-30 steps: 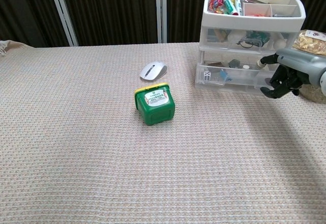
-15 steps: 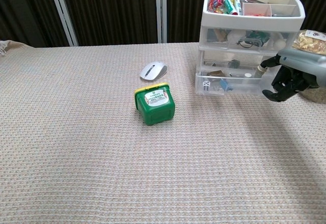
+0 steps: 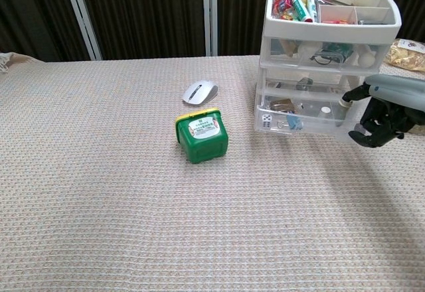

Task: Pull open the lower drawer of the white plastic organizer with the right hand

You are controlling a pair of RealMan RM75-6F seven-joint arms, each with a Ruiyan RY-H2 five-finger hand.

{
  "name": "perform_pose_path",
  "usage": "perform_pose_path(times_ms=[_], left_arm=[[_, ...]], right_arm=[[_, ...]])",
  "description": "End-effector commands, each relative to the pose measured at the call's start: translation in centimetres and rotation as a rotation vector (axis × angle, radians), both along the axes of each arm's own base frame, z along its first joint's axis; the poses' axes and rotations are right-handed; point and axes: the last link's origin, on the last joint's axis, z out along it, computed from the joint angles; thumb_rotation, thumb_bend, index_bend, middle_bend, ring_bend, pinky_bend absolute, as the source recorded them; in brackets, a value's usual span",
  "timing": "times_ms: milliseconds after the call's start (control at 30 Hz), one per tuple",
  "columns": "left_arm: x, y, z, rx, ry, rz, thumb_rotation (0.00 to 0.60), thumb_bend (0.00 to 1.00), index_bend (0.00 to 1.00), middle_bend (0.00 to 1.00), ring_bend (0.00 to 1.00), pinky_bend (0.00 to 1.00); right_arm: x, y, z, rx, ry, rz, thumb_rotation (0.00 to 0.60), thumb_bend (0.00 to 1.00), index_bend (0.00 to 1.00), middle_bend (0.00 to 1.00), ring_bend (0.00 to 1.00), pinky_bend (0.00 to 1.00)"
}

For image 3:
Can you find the beige woven tablecloth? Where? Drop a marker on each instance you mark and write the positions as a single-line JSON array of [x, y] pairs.
[[133, 189]]

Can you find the white ball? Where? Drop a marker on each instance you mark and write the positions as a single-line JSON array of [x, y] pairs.
[[366, 59]]

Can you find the white plastic drawer organizer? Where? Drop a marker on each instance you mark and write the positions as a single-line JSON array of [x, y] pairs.
[[332, 30]]

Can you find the red candy packet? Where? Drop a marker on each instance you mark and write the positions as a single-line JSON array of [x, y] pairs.
[[282, 5]]

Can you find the right black grey robot hand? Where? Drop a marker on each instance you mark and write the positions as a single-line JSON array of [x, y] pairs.
[[398, 93]]

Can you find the slanted grey partition post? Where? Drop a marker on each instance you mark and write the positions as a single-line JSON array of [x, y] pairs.
[[81, 16]]

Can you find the blue capped marker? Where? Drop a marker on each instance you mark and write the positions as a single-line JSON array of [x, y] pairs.
[[311, 1]]

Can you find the red capped marker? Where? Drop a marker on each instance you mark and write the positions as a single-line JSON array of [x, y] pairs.
[[299, 5]]

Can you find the white computer mouse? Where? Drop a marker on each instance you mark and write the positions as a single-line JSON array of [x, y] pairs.
[[199, 93]]

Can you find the small blue item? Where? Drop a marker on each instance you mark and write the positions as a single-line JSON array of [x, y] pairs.
[[295, 122]]

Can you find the clear drawer with glasses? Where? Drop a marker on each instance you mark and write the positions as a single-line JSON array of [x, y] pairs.
[[285, 61]]

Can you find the clear bag yellow snacks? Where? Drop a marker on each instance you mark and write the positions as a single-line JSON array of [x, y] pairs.
[[406, 56]]

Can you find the white die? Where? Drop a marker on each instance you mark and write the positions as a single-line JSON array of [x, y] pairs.
[[266, 121]]

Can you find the upright grey partition post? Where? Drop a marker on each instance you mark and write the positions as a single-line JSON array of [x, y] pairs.
[[210, 13]]

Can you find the clear drawer with die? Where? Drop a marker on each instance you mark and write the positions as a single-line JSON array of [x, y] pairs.
[[315, 124]]

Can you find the black eyeglasses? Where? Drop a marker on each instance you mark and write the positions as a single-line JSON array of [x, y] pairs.
[[323, 59]]

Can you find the brown foil packet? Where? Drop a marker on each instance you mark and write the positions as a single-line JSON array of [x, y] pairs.
[[281, 105]]

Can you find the green container yellow lid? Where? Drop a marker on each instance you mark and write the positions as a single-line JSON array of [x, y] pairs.
[[202, 142]]

